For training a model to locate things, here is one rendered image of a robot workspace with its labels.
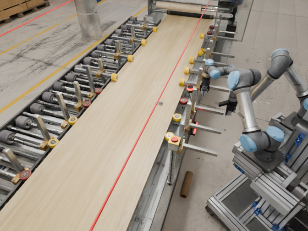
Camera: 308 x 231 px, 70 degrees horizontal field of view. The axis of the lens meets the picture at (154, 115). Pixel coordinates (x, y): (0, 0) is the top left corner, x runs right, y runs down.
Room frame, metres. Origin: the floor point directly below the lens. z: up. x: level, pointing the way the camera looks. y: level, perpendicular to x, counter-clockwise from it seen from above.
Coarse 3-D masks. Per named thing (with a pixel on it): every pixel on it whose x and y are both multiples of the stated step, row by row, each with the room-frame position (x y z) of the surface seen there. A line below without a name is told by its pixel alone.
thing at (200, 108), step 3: (180, 105) 1.71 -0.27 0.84; (183, 105) 1.70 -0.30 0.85; (186, 105) 1.70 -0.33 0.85; (195, 108) 1.67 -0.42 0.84; (198, 108) 1.66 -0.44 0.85; (201, 108) 1.65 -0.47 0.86; (204, 108) 1.65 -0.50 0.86; (207, 108) 1.65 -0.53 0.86; (207, 111) 1.63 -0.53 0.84; (210, 111) 1.62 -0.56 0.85; (213, 111) 1.61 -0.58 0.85; (216, 111) 1.60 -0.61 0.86; (219, 111) 1.60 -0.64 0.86; (222, 111) 1.60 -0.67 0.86; (219, 114) 1.59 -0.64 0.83; (222, 114) 1.58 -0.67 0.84
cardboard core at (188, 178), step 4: (188, 172) 1.41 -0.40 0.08; (188, 176) 1.36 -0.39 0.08; (184, 180) 1.32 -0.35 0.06; (188, 180) 1.31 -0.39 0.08; (184, 184) 1.27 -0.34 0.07; (188, 184) 1.26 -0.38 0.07; (184, 188) 1.21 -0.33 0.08; (188, 188) 1.22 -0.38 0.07; (184, 192) 1.16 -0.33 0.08; (184, 196) 1.16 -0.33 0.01
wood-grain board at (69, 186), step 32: (160, 32) 3.39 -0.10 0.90; (192, 32) 3.39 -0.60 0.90; (128, 64) 2.42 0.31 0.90; (160, 64) 2.42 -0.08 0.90; (192, 64) 2.42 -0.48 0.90; (128, 96) 1.79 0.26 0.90; (96, 128) 1.33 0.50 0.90; (128, 128) 1.33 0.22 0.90; (160, 128) 1.33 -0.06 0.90; (64, 160) 1.00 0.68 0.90; (96, 160) 1.00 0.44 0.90; (128, 160) 1.00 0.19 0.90; (32, 192) 0.74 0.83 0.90; (64, 192) 0.74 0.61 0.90; (96, 192) 0.74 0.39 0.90; (128, 192) 0.74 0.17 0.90; (0, 224) 0.53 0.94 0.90; (32, 224) 0.53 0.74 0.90; (64, 224) 0.53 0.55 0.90; (96, 224) 0.53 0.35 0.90; (128, 224) 0.53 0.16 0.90
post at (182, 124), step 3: (180, 123) 1.17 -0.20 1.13; (183, 123) 1.17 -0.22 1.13; (180, 126) 1.17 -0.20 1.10; (183, 126) 1.16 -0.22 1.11; (180, 129) 1.16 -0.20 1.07; (183, 129) 1.16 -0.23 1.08; (180, 132) 1.16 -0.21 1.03; (183, 132) 1.16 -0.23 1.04; (180, 135) 1.16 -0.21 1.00; (183, 135) 1.18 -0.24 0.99; (180, 147) 1.16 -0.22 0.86; (177, 156) 1.16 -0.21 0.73; (180, 156) 1.16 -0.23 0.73
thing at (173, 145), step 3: (171, 135) 0.97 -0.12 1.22; (180, 138) 0.94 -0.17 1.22; (168, 141) 0.92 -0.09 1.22; (171, 141) 0.92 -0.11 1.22; (177, 141) 0.92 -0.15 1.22; (168, 144) 0.91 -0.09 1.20; (171, 144) 0.90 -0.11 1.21; (174, 144) 0.90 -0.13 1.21; (177, 144) 0.89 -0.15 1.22; (168, 147) 0.91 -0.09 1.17; (171, 147) 0.90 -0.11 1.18; (174, 147) 0.90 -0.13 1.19; (177, 147) 0.89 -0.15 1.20; (174, 150) 0.90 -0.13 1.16; (177, 150) 0.89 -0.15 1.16
